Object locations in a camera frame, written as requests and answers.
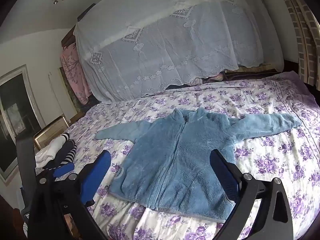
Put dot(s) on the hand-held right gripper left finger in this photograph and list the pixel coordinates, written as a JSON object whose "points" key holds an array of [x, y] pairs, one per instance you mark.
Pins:
{"points": [[96, 177]]}

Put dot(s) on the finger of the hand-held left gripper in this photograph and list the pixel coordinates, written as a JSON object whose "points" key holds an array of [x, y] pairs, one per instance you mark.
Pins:
{"points": [[63, 170]]}

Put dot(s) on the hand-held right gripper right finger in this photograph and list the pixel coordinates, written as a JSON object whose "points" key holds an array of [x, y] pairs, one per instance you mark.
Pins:
{"points": [[226, 177]]}

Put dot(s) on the blue fleece jacket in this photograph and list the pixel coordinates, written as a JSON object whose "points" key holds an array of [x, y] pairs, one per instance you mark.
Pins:
{"points": [[175, 167]]}

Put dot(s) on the black white striped garment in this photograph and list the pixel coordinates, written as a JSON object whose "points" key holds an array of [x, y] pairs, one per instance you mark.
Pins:
{"points": [[68, 155]]}

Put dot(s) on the purple floral bedsheet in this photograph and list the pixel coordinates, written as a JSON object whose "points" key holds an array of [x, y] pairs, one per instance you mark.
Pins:
{"points": [[275, 167]]}

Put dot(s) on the pink floral cloth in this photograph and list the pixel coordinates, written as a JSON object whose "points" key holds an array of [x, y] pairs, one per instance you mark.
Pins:
{"points": [[75, 75]]}

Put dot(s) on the dark blanket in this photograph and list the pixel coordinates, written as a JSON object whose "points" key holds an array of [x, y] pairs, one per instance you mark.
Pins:
{"points": [[250, 76]]}

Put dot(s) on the wooden board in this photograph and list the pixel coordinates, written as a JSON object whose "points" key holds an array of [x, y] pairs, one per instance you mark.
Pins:
{"points": [[255, 67]]}

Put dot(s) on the dark wooden headboard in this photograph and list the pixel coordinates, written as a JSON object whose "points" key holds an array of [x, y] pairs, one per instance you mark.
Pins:
{"points": [[70, 36]]}

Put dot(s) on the white lace cover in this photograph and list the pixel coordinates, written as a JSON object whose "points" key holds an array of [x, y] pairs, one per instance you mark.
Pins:
{"points": [[162, 55]]}

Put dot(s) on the brick pattern curtain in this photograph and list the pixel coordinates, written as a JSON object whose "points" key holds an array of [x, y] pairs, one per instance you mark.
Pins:
{"points": [[305, 42]]}

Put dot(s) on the light wooden frame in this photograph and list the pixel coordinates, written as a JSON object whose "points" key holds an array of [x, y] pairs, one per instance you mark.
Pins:
{"points": [[50, 130]]}

